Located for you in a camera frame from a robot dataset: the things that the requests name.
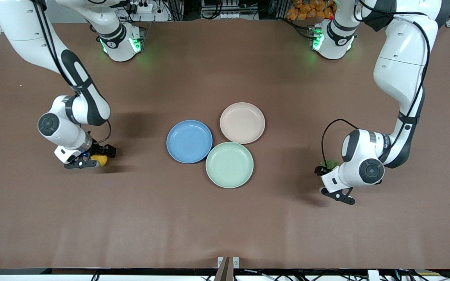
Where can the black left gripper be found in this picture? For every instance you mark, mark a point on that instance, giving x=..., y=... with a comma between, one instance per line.
x=320, y=170

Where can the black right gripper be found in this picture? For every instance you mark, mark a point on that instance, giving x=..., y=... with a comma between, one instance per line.
x=99, y=149

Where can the yellow lemon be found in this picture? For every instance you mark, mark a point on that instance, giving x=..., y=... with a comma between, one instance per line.
x=100, y=159

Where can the green lettuce leaf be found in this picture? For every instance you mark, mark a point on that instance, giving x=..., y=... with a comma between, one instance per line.
x=329, y=164

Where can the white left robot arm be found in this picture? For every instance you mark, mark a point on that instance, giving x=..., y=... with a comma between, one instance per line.
x=400, y=66

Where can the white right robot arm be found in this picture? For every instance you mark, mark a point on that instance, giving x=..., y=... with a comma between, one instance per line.
x=25, y=35

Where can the blue plate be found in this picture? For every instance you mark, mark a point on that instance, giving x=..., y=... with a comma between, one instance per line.
x=189, y=141

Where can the light green plate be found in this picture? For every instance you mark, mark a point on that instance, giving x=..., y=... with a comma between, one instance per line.
x=229, y=165

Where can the pink plate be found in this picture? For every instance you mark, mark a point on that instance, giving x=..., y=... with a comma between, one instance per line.
x=242, y=123

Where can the brown table cover sheet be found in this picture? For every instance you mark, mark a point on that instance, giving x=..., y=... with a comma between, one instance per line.
x=225, y=226

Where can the white power strip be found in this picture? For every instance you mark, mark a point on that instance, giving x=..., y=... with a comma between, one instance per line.
x=145, y=6

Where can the bag of orange items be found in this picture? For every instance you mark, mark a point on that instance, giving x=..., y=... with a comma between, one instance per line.
x=303, y=9

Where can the white electronics box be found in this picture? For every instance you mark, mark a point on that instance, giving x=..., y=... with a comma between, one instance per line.
x=221, y=15

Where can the metal table edge bracket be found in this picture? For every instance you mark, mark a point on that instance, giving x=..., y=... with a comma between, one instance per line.
x=225, y=269

